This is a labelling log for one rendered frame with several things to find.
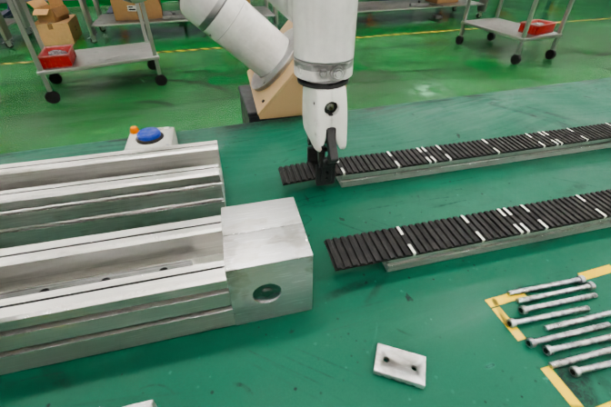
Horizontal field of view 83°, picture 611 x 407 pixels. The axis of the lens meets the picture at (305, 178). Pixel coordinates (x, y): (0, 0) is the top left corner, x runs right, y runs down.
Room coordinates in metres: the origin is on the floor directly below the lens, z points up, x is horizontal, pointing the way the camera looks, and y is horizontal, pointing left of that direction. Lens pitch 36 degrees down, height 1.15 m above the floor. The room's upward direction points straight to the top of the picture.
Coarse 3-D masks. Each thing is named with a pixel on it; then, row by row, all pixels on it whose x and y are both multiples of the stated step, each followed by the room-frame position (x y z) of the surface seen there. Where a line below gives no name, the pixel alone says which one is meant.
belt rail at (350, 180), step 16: (576, 144) 0.60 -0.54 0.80; (592, 144) 0.62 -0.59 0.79; (608, 144) 0.62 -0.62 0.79; (464, 160) 0.54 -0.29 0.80; (480, 160) 0.55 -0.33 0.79; (496, 160) 0.56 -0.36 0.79; (512, 160) 0.56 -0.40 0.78; (336, 176) 0.51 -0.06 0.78; (352, 176) 0.49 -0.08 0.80; (368, 176) 0.50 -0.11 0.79; (384, 176) 0.50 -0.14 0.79; (400, 176) 0.51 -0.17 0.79
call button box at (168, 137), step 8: (160, 128) 0.59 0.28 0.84; (168, 128) 0.59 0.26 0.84; (136, 136) 0.56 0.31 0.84; (160, 136) 0.55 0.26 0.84; (168, 136) 0.56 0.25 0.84; (128, 144) 0.53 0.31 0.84; (136, 144) 0.53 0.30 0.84; (144, 144) 0.53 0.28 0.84; (152, 144) 0.53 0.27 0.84; (160, 144) 0.53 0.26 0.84; (168, 144) 0.53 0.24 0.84
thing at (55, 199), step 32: (64, 160) 0.44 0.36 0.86; (96, 160) 0.44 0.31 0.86; (128, 160) 0.45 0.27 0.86; (160, 160) 0.46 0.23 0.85; (192, 160) 0.47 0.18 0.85; (0, 192) 0.36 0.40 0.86; (32, 192) 0.36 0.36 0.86; (64, 192) 0.36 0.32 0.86; (96, 192) 0.37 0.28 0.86; (128, 192) 0.38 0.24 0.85; (160, 192) 0.40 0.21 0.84; (192, 192) 0.40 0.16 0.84; (224, 192) 0.46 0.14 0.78; (0, 224) 0.34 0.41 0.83; (32, 224) 0.35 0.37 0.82; (64, 224) 0.36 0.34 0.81; (96, 224) 0.36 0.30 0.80; (128, 224) 0.37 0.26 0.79
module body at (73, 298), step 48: (96, 240) 0.27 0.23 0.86; (144, 240) 0.27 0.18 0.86; (192, 240) 0.28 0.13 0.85; (0, 288) 0.24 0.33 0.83; (48, 288) 0.23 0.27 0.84; (96, 288) 0.21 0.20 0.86; (144, 288) 0.21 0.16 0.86; (192, 288) 0.21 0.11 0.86; (0, 336) 0.17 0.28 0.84; (48, 336) 0.18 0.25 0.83; (96, 336) 0.19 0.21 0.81; (144, 336) 0.20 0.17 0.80
